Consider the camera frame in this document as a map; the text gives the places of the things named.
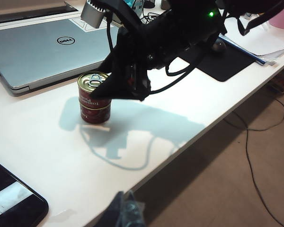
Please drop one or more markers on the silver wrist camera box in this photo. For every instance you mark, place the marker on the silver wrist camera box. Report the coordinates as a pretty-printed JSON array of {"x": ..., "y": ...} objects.
[{"x": 92, "y": 16}]

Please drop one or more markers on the black smartphone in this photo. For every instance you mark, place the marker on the black smartphone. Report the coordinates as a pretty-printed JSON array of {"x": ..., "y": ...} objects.
[{"x": 26, "y": 212}]

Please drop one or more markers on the white paper stack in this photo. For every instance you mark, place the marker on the white paper stack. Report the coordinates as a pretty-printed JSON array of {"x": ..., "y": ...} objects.
[{"x": 262, "y": 42}]

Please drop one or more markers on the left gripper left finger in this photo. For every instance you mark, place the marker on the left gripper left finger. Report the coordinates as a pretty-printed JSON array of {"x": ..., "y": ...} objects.
[{"x": 113, "y": 212}]

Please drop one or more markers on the beige desk riser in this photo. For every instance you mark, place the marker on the beige desk riser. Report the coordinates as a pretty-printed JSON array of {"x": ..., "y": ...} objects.
[{"x": 26, "y": 3}]

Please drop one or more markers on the white paper with print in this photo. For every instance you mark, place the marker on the white paper with print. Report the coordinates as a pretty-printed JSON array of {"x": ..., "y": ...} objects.
[{"x": 80, "y": 24}]

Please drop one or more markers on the blue white pen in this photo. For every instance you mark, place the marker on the blue white pen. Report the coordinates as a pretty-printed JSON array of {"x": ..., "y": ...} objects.
[{"x": 261, "y": 61}]

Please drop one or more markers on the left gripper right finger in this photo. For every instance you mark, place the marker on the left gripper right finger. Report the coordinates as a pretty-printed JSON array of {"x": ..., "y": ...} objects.
[{"x": 132, "y": 215}]

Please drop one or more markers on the black mesh pen holder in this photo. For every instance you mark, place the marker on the black mesh pen holder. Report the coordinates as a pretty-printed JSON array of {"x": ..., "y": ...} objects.
[{"x": 149, "y": 2}]

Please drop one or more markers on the black mouse pad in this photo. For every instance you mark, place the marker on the black mouse pad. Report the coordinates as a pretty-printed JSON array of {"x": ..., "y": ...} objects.
[{"x": 222, "y": 66}]

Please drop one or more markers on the black computer mouse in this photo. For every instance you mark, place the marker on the black computer mouse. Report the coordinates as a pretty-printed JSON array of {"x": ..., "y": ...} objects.
[{"x": 219, "y": 46}]

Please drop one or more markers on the silver Dell laptop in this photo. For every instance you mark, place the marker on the silver Dell laptop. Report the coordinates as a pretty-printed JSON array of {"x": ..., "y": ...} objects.
[{"x": 26, "y": 59}]

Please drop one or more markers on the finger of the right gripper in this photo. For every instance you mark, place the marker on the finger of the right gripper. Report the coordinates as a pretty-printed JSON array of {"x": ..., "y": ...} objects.
[
  {"x": 142, "y": 85},
  {"x": 113, "y": 80}
]

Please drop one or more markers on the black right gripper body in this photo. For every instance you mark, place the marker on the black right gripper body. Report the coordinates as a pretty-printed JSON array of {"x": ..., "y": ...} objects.
[{"x": 175, "y": 35}]

